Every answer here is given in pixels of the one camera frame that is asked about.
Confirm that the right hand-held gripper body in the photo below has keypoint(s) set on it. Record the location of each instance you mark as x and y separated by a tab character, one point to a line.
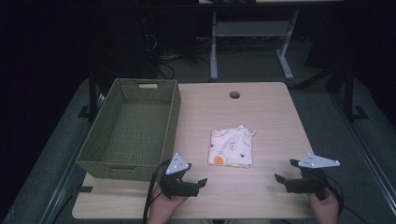
306	185

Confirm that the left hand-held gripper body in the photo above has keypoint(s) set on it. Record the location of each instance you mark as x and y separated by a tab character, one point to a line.
176	186

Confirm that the person's left hand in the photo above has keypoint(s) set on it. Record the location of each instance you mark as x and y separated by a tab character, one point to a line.
163	208

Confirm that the person's right hand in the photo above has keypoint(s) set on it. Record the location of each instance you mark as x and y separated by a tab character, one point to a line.
325	208

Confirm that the folded white printed cloth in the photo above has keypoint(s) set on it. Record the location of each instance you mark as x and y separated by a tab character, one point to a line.
230	147

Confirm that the green woven basket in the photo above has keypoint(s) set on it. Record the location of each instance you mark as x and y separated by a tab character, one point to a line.
137	130

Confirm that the black metal stand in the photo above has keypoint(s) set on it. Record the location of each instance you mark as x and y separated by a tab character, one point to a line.
349	93
92	93

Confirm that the black table edge clip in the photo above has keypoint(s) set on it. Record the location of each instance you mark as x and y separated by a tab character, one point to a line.
84	189

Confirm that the white metal desk frame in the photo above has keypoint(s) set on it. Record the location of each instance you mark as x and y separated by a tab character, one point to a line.
249	29

